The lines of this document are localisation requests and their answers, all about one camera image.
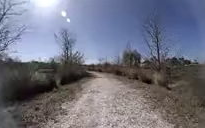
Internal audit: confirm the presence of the row of dry bushes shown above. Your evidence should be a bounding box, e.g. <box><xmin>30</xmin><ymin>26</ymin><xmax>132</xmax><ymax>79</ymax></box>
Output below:
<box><xmin>88</xmin><ymin>64</ymin><xmax>173</xmax><ymax>88</ymax></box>
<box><xmin>0</xmin><ymin>60</ymin><xmax>89</xmax><ymax>103</ymax></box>

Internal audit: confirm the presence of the dry grass verge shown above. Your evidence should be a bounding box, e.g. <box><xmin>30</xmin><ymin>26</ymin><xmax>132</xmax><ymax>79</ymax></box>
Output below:
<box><xmin>0</xmin><ymin>71</ymin><xmax>98</xmax><ymax>128</ymax></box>
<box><xmin>101</xmin><ymin>64</ymin><xmax>205</xmax><ymax>128</ymax></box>

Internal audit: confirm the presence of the tall thin bare tree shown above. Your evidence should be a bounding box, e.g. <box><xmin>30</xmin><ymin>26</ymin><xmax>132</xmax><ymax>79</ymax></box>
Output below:
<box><xmin>141</xmin><ymin>13</ymin><xmax>173</xmax><ymax>73</ymax></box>

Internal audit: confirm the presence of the distant row of trees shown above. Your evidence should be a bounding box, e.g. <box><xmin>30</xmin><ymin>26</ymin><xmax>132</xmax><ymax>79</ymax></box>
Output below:
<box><xmin>141</xmin><ymin>56</ymin><xmax>199</xmax><ymax>67</ymax></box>

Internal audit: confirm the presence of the bare tree with bushy foot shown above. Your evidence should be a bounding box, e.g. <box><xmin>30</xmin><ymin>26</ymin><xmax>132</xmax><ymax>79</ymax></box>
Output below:
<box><xmin>53</xmin><ymin>28</ymin><xmax>86</xmax><ymax>67</ymax></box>

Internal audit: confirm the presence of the pale gravel path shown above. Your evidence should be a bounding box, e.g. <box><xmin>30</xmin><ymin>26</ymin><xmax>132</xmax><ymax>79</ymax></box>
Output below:
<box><xmin>39</xmin><ymin>70</ymin><xmax>178</xmax><ymax>128</ymax></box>

